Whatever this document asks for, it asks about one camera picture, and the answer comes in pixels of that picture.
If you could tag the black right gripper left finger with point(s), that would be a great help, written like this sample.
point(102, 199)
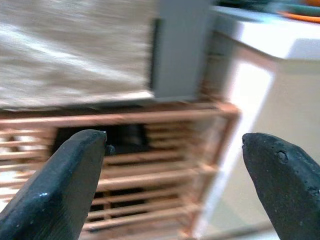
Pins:
point(55, 190)

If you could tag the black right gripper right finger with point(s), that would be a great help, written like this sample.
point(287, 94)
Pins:
point(287, 190)

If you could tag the small fridge door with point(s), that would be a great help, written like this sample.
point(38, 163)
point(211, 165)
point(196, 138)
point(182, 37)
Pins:
point(75, 50)

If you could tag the small grey fridge cabinet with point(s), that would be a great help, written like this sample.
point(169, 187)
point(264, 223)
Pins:
point(182, 50)

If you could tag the white counter cabinet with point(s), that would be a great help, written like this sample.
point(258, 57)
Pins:
point(287, 100)

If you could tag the brown wooden slatted rack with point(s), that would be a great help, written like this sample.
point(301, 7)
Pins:
point(150, 180)

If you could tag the orange plate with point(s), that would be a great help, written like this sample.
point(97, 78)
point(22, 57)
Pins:
point(305, 17)

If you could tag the teal plate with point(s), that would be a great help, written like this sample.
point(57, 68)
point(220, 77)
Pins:
point(300, 9)

